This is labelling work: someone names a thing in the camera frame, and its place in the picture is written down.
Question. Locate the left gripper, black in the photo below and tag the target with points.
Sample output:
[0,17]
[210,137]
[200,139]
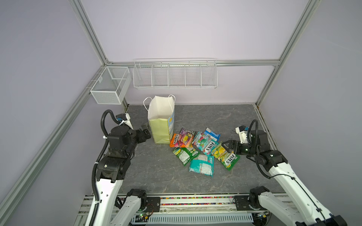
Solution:
[143,138]

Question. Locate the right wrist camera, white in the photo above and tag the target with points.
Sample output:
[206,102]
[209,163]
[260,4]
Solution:
[242,133]

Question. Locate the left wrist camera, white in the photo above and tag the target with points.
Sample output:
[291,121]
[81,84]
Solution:
[124,119]

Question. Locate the white wire basket, long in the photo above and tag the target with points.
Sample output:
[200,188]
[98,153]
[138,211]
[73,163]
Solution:
[175,73]

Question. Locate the paper bag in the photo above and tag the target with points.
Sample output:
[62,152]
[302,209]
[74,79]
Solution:
[161,117]

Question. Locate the white vented cable duct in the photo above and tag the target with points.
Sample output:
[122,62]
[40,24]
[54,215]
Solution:
[200,219]

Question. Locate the yellow green Fox's bag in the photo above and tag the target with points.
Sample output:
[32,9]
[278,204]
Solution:
[228,160]

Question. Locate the orange Fox's candy bag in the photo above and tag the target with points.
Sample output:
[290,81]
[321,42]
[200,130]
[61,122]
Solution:
[181,140]

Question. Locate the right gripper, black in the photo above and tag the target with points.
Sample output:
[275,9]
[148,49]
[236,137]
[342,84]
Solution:
[235,143]

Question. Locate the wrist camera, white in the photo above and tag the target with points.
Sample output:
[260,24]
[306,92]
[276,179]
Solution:
[242,133]
[124,119]

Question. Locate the teal Fox's mint bag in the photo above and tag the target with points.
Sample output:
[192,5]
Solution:
[204,143]

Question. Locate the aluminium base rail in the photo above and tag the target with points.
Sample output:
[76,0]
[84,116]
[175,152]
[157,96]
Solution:
[217,203]

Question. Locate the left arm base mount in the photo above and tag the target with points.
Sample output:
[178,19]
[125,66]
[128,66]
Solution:
[136,204]

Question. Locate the blue snack packet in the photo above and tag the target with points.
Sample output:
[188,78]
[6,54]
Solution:
[212,135]

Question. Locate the teal white candy bag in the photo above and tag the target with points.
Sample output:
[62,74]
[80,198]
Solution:
[202,164]

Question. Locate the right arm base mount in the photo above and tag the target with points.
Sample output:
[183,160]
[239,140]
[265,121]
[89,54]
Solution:
[243,203]

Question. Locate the white mesh basket, small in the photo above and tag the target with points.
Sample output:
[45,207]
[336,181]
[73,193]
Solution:
[111,86]

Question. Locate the purple M&M's packet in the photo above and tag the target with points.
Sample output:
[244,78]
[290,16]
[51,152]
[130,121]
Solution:
[185,131]

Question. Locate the green snack bag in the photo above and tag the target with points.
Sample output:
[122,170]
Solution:
[185,154]

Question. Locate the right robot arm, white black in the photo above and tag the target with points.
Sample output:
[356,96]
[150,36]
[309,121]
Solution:
[272,164]

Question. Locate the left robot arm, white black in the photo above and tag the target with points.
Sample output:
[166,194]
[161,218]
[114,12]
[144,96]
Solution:
[109,171]

